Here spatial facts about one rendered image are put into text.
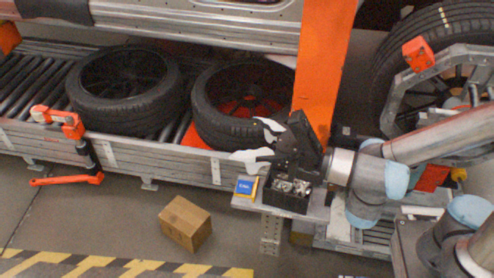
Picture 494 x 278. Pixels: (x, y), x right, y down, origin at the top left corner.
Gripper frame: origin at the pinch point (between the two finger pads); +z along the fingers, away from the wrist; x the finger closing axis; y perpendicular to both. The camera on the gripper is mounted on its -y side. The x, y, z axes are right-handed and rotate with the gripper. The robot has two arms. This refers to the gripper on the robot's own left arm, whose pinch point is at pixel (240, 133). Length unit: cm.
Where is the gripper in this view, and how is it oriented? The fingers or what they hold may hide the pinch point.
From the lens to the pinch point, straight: 83.1
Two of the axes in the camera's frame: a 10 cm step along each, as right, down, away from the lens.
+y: -0.5, 7.8, 6.2
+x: 3.3, -5.8, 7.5
